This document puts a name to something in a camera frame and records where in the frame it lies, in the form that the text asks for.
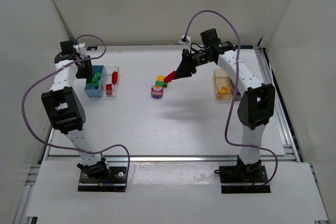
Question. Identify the red comb lego brick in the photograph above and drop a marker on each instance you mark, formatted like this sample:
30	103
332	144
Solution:
114	77

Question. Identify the blue container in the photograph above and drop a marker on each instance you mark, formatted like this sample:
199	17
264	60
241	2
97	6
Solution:
94	88

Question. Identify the aluminium table frame rail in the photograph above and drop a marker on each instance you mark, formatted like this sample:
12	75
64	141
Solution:
287	132

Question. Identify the amber transparent container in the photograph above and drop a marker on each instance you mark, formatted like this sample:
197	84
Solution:
222	85

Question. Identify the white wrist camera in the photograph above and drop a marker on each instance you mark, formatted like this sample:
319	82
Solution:
80	49
184	40

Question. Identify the clear transparent container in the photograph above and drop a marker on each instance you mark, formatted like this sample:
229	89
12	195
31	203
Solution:
110	82

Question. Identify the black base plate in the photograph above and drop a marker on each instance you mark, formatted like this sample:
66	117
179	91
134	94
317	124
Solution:
102	178
232	183

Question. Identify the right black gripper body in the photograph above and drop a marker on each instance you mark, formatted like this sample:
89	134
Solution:
188	61

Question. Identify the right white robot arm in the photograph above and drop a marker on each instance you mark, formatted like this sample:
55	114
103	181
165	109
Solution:
257	99

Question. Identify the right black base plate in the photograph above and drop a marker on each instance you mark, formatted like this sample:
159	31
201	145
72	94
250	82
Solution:
232	183

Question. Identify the yellow rounded lego brick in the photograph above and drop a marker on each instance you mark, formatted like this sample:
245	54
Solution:
160	78

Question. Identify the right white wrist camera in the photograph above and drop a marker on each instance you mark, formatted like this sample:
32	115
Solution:
184	40

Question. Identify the smoky grey transparent container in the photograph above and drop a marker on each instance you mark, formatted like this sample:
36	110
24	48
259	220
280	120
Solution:
238	94

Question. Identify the small red lego brick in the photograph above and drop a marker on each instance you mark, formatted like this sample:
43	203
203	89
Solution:
109	89

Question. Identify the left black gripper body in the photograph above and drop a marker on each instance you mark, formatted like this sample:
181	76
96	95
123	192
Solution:
85	69

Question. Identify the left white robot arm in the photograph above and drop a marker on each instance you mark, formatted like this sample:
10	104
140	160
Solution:
65	110

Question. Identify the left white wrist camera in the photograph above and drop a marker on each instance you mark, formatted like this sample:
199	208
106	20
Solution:
80	49

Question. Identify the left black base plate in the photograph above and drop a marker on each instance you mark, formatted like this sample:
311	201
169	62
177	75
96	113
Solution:
102	178

